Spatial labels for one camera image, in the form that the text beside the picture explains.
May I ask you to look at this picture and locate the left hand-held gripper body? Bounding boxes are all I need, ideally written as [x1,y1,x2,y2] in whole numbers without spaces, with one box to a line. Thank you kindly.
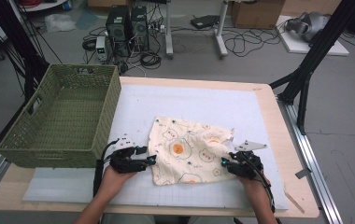
[107,134,149,175]

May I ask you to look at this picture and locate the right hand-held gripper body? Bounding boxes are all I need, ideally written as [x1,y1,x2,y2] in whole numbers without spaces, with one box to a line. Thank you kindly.
[226,140,269,181]

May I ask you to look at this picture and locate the cream printed cloth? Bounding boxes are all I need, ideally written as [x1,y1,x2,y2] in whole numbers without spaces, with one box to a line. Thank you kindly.
[148,116,241,187]

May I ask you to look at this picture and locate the green woven basket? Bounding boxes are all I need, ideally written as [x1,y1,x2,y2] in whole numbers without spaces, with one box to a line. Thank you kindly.
[0,63,122,169]

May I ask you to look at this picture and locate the person's left hand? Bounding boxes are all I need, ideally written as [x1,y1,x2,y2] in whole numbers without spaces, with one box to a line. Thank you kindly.
[101,165,138,196]

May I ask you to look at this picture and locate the person's right hand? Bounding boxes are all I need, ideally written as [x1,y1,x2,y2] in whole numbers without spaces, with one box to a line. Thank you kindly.
[238,172,274,201]

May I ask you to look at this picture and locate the grey tape piece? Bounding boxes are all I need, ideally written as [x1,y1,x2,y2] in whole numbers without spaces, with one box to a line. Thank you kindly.
[294,168,313,180]

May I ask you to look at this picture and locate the thin wooden strip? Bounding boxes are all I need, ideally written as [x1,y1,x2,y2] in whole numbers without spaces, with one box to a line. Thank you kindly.
[285,191,306,215]

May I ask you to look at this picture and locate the white grid mat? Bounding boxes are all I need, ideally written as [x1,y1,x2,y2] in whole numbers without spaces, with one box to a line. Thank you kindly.
[105,83,291,211]

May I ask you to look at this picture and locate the small white power supply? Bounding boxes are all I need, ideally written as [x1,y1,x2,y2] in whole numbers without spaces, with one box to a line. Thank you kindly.
[94,35,109,63]

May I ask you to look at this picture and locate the black computer tower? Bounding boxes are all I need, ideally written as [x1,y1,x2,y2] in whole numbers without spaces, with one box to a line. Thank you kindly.
[131,5,150,52]
[105,5,133,58]

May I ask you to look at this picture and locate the white desk leg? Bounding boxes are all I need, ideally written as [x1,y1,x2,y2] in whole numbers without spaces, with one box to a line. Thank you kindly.
[164,0,175,60]
[214,0,230,60]

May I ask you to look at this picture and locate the white floor board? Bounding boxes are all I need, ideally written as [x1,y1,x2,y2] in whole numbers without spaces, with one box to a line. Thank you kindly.
[276,15,350,57]

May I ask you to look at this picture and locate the black flat device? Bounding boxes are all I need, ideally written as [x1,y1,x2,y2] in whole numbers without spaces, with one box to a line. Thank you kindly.
[190,14,220,30]

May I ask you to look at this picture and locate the teal sheet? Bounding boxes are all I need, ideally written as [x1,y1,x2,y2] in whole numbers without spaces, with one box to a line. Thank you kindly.
[75,10,100,32]

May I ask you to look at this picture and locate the brown cardboard box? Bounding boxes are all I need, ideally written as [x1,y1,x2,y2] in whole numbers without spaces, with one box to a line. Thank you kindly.
[230,0,286,30]

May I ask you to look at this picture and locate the grey robot head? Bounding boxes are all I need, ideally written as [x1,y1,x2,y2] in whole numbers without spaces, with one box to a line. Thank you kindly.
[285,11,331,44]

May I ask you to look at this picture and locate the clear plastic bag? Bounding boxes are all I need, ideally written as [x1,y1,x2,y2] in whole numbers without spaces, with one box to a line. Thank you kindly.
[44,13,78,34]

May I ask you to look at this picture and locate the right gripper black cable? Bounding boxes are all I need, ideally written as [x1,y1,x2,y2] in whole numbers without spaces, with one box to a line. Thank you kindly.
[242,152,277,215]

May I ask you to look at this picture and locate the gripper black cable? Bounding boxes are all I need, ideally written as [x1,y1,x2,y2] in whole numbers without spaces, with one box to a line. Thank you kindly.
[92,138,121,198]
[242,152,277,215]

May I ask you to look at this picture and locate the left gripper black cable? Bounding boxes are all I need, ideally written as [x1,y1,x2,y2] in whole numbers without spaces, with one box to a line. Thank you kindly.
[92,138,121,198]

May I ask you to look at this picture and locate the coiled black cable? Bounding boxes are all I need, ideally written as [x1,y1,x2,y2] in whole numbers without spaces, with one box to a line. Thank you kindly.
[139,50,163,70]

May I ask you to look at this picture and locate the tangle of black floor cables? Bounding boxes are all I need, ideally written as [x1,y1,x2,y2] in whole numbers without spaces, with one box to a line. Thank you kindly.
[221,19,289,58]

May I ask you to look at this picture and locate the black metal stand with cables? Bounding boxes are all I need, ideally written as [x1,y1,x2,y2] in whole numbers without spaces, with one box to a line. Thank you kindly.
[0,0,50,175]

